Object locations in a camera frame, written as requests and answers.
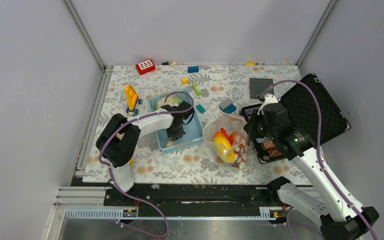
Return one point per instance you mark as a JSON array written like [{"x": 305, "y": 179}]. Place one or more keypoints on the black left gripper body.
[{"x": 175, "y": 133}]

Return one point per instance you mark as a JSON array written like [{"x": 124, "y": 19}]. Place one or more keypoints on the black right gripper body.
[{"x": 258, "y": 129}]

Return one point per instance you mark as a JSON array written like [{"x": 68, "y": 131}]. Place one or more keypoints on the orange toy carrot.
[{"x": 232, "y": 138}]

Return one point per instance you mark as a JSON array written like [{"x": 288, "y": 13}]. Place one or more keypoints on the clear polka dot zip bag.
[{"x": 230, "y": 123}]

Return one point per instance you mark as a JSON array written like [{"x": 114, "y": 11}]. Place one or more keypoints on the red toy chili pepper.
[{"x": 225, "y": 134}]

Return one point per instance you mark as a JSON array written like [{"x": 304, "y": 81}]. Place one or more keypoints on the yellow toy mango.
[{"x": 224, "y": 149}]

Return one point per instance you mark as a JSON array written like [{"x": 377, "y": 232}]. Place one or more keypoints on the toy cauliflower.
[{"x": 171, "y": 101}]

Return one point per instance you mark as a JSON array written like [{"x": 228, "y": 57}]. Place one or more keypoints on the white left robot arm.
[{"x": 118, "y": 140}]

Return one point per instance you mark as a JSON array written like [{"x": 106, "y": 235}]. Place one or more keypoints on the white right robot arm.
[{"x": 339, "y": 215}]

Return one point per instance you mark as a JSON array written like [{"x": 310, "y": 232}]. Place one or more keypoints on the toy garlic bulb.
[{"x": 170, "y": 143}]

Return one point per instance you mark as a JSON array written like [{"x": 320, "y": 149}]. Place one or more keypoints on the blue perforated plastic basket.
[{"x": 193, "y": 131}]

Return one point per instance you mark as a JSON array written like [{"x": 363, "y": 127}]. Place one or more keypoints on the teal toy block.
[{"x": 200, "y": 108}]

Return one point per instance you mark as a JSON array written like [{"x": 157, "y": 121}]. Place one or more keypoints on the black poker chip case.
[{"x": 303, "y": 113}]

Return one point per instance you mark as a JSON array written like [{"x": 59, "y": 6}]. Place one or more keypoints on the grey building baseplate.
[{"x": 257, "y": 86}]

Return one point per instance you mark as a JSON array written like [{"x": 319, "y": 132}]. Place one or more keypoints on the green toy piece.
[{"x": 197, "y": 91}]

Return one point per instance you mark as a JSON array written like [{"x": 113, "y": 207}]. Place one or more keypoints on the blue grey brick stack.
[{"x": 227, "y": 106}]

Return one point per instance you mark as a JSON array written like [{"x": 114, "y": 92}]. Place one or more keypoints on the small yellow cube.
[{"x": 184, "y": 80}]

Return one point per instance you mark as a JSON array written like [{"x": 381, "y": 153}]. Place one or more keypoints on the yellow toy truck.
[{"x": 133, "y": 100}]

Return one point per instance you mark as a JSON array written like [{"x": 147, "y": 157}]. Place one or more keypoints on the blue toy brick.
[{"x": 193, "y": 69}]

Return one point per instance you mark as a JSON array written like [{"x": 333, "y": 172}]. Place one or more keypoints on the red white toy brick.
[{"x": 145, "y": 67}]

